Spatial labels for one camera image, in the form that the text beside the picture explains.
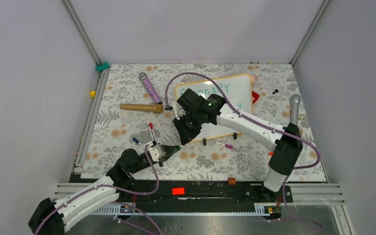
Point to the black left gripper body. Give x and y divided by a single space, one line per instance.
162 159

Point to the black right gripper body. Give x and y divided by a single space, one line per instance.
189 125

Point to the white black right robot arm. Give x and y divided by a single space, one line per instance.
284 141

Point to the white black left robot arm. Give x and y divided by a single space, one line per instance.
56 217

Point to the pink capped whiteboard marker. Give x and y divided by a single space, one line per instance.
222 144

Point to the red capped marker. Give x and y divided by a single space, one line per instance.
151 129

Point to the blue capped marker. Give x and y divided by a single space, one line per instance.
138 142

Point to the red tape label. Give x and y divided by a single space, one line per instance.
178 191

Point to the golden brown microphone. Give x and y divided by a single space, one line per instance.
154 108

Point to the floral patterned table mat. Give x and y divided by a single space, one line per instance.
114 128

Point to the pink peach cylinder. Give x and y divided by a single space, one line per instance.
254 78

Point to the purple glitter microphone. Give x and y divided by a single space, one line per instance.
150 88

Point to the small brown wooden block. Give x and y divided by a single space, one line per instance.
231 181

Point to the silver grey microphone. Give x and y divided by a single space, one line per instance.
294 101

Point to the teal corner clip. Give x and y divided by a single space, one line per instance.
102 67

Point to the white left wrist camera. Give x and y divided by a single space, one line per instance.
156 151

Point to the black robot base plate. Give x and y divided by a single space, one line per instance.
207 196

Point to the red plastic frame box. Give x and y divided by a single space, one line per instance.
255 97

